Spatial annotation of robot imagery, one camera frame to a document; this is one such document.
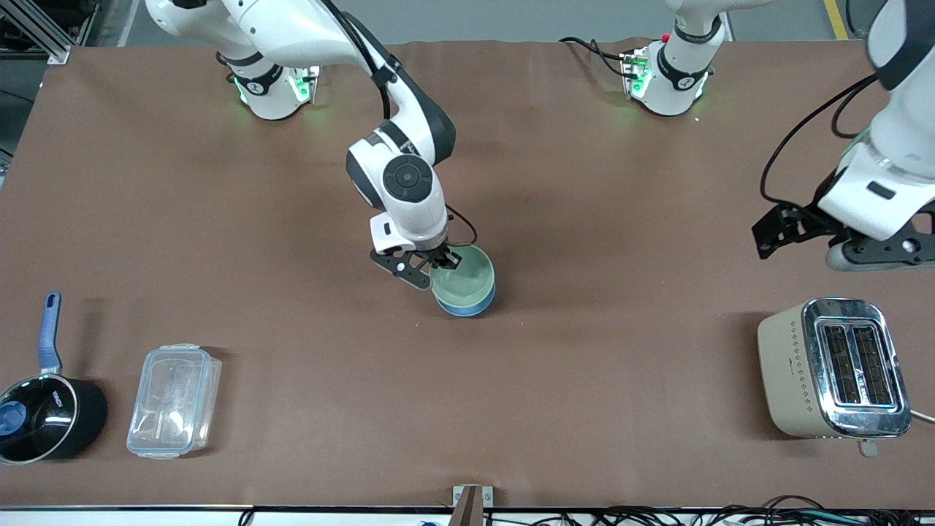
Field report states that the aluminium frame profile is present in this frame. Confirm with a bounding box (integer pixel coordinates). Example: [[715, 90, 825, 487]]
[[0, 0, 100, 65]]

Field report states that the black left base cable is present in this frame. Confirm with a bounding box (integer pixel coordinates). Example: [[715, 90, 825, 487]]
[[558, 36, 638, 78]]

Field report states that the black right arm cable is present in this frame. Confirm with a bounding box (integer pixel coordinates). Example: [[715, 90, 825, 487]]
[[320, 0, 400, 122]]

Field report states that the blue bowl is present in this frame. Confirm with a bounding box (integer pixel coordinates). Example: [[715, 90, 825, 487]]
[[436, 281, 498, 319]]

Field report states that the beige and chrome toaster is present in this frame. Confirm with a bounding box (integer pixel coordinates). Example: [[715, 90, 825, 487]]
[[757, 297, 913, 459]]

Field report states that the black saucepan with blue handle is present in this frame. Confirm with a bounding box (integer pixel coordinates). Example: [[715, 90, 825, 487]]
[[0, 291, 109, 466]]

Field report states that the brown table cover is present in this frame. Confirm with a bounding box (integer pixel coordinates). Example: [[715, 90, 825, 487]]
[[0, 38, 935, 510]]

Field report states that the glass lid with blue knob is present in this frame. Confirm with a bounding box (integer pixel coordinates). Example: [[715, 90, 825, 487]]
[[0, 376, 78, 462]]

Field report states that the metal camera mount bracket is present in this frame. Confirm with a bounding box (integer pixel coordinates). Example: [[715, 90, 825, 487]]
[[452, 485, 495, 526]]

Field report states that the black floor cable bundle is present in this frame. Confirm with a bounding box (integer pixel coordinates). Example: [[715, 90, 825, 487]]
[[584, 495, 935, 526]]

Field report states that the green bowl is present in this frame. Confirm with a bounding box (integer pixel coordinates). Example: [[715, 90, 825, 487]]
[[430, 244, 497, 308]]

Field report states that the clear plastic food container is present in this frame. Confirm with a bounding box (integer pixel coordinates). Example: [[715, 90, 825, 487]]
[[126, 343, 223, 461]]

